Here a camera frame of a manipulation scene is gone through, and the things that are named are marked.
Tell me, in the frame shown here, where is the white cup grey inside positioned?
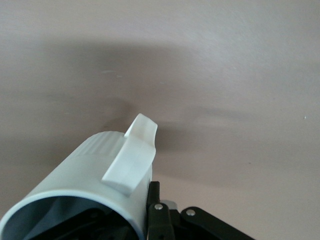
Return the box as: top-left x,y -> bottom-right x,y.
0,112 -> 159,240

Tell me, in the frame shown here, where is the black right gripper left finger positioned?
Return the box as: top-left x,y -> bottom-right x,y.
74,206 -> 133,240

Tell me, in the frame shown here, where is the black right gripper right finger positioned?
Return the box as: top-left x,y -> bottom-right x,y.
145,180 -> 256,240

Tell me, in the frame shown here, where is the brown table cover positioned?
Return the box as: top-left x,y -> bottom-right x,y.
0,0 -> 320,240

